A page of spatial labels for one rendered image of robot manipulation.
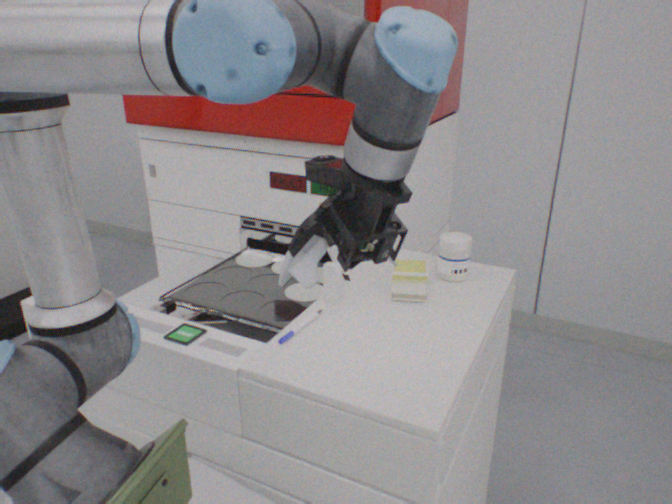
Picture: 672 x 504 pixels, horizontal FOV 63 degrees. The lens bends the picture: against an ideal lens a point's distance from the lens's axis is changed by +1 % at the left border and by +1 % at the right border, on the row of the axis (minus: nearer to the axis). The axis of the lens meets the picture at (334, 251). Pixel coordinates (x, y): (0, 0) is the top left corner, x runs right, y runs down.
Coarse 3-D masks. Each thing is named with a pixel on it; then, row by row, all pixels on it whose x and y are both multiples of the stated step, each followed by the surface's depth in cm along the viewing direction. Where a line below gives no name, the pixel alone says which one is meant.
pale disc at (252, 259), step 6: (240, 258) 150; (246, 258) 150; (252, 258) 150; (258, 258) 150; (264, 258) 150; (270, 258) 150; (240, 264) 146; (246, 264) 146; (252, 264) 146; (258, 264) 146; (264, 264) 146
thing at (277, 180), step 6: (276, 174) 149; (276, 180) 150; (282, 180) 149; (288, 180) 148; (294, 180) 147; (300, 180) 146; (276, 186) 151; (282, 186) 150; (288, 186) 149; (294, 186) 148; (300, 186) 147
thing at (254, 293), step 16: (272, 256) 152; (208, 272) 141; (224, 272) 142; (240, 272) 142; (256, 272) 141; (272, 272) 141; (192, 288) 133; (208, 288) 133; (224, 288) 133; (240, 288) 133; (256, 288) 133; (272, 288) 133; (208, 304) 125; (224, 304) 125; (240, 304) 125; (256, 304) 125; (272, 304) 125; (288, 304) 125; (304, 304) 125; (256, 320) 118; (272, 320) 119; (288, 320) 118
